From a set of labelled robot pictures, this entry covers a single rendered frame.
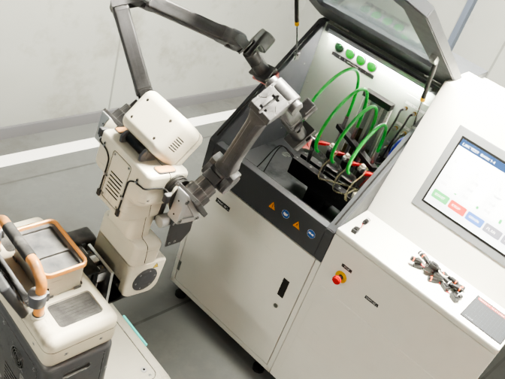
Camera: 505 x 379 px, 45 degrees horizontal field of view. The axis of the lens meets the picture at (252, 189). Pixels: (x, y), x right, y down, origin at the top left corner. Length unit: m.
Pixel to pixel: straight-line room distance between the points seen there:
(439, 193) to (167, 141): 1.08
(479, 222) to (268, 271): 0.89
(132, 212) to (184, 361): 1.15
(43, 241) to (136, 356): 0.74
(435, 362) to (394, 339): 0.17
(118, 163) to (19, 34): 1.94
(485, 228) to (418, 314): 0.39
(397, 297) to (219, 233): 0.89
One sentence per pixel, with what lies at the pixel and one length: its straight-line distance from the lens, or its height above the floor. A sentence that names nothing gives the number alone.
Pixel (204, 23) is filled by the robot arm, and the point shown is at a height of 1.51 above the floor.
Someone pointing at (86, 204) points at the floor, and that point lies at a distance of 3.66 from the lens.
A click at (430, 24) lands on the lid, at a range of 1.93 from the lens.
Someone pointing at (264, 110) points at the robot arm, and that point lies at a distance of 1.67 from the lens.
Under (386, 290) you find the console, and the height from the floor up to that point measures 0.89.
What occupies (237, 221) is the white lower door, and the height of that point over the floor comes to 0.68.
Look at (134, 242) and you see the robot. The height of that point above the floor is 0.91.
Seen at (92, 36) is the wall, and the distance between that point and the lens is 4.03.
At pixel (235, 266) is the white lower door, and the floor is 0.46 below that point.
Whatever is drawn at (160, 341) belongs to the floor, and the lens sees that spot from 3.04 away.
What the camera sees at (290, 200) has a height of 0.95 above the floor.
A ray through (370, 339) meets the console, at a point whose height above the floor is 0.65.
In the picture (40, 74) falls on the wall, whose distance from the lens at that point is 3.99.
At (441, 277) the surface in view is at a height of 1.01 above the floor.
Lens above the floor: 2.34
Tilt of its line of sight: 35 degrees down
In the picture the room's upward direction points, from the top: 19 degrees clockwise
